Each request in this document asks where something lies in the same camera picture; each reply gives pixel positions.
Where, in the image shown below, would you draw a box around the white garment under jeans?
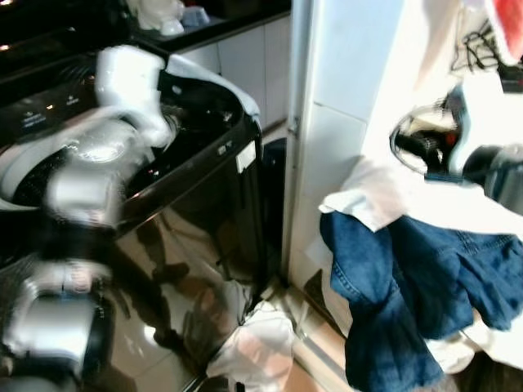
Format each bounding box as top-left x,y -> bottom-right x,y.
425,314 -> 523,374

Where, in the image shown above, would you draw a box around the white shirt over jeans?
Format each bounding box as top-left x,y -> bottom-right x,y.
318,152 -> 523,239

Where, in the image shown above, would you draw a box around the black looped gripper cable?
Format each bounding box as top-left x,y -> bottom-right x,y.
389,103 -> 460,177

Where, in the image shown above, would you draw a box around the white garment on washer rim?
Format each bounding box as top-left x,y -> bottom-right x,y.
168,56 -> 263,129

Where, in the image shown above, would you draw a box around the white cabinet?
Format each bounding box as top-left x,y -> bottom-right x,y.
176,15 -> 293,133

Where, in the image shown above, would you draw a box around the white cloth on floor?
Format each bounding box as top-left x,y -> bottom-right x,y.
207,301 -> 296,390

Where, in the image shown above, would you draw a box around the small pale blue object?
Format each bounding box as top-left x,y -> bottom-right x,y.
183,6 -> 212,30

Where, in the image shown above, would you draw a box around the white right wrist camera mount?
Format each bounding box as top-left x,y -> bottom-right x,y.
423,80 -> 494,182

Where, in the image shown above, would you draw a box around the black top-load washing machine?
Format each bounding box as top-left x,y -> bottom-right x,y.
0,39 -> 267,392

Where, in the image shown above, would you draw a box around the red and white fluffy hat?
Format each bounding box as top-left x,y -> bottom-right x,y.
481,0 -> 523,68

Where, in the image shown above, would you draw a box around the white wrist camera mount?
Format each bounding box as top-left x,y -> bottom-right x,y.
92,44 -> 178,149
423,80 -> 494,182

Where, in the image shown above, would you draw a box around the blue denim jeans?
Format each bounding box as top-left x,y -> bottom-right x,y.
318,209 -> 523,392

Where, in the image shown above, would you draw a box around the black countertop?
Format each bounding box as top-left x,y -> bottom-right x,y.
131,0 -> 293,55

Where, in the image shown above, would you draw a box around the white figurine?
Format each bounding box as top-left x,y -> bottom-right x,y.
129,0 -> 188,38

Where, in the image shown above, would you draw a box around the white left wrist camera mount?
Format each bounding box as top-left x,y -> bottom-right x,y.
92,44 -> 178,149

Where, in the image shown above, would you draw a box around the tangled black cables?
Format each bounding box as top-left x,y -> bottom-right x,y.
452,20 -> 505,76

